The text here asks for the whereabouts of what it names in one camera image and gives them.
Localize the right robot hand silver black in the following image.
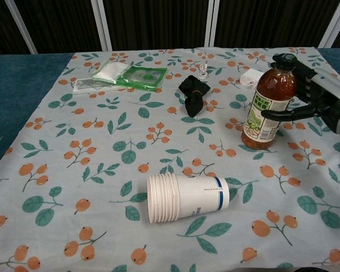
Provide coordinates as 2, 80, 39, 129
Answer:
261, 61, 340, 135

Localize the white charger adapter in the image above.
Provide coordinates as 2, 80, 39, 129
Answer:
239, 70, 265, 87

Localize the black sock bundle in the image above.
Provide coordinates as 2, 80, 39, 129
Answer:
178, 75, 212, 118

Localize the white paper cup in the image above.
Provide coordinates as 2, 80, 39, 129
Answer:
146, 173, 230, 224

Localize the green plastic bag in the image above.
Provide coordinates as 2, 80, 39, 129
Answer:
116, 65, 168, 92

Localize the white powder pouch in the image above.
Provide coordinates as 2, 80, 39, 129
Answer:
92, 62, 130, 84

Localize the floral tablecloth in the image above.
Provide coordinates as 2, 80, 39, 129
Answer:
0, 46, 340, 272

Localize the white printed booklet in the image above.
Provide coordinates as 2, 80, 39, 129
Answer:
73, 78, 128, 94

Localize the teal table cover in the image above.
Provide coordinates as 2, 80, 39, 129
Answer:
0, 47, 340, 176

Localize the white coiled cable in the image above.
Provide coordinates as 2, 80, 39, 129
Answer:
197, 62, 210, 79

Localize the black folding screen white frame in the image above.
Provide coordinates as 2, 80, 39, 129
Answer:
0, 0, 340, 55

